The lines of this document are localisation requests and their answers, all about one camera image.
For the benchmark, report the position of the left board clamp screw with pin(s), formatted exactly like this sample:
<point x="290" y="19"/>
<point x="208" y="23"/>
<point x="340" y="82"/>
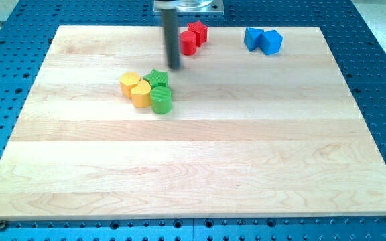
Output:
<point x="3" y="225"/>

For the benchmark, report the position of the blue perforated metal base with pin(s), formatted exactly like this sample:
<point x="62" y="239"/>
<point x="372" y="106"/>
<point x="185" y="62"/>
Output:
<point x="354" y="30"/>

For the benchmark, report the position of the blue pentagon block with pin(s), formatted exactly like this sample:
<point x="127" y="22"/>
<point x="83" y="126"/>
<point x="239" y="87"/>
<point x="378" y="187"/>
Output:
<point x="252" y="38"/>

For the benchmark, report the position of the yellow heart block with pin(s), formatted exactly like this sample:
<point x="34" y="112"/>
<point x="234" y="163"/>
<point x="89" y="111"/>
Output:
<point x="140" y="94"/>

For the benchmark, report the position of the green cylinder block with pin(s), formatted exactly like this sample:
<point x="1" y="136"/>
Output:
<point x="161" y="100"/>

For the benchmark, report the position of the red star block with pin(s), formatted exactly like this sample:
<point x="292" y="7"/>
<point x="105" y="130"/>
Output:
<point x="200" y="30"/>

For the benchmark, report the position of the green star block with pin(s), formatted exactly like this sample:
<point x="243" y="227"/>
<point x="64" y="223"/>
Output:
<point x="157" y="78"/>

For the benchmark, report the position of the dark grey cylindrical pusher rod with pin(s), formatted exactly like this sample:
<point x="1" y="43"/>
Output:
<point x="170" y="27"/>

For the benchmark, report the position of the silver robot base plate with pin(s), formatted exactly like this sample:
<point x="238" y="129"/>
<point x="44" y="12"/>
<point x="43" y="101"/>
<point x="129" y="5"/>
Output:
<point x="189" y="7"/>

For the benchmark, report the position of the red cylinder block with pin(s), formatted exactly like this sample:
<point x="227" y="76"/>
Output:
<point x="187" y="43"/>

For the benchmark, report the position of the blue cube block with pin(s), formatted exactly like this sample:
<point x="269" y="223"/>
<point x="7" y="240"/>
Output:
<point x="270" y="42"/>

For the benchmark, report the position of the yellow pentagon block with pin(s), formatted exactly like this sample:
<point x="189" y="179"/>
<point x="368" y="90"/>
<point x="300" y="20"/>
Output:
<point x="127" y="81"/>

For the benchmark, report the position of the light wooden board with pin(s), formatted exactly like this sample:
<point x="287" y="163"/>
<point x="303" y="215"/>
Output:
<point x="248" y="135"/>

